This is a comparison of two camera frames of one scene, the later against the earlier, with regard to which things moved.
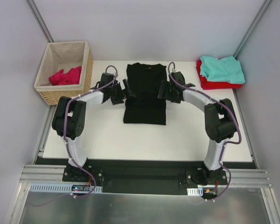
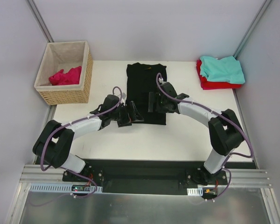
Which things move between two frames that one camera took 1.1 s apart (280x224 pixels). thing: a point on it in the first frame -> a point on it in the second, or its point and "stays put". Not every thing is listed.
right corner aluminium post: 252,27 stays put
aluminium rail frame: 247,177 stays put
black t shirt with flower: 145,80 stays put
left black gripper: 121,92 -> 125,115
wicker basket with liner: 66,70 stays put
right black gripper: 166,91 -> 156,102
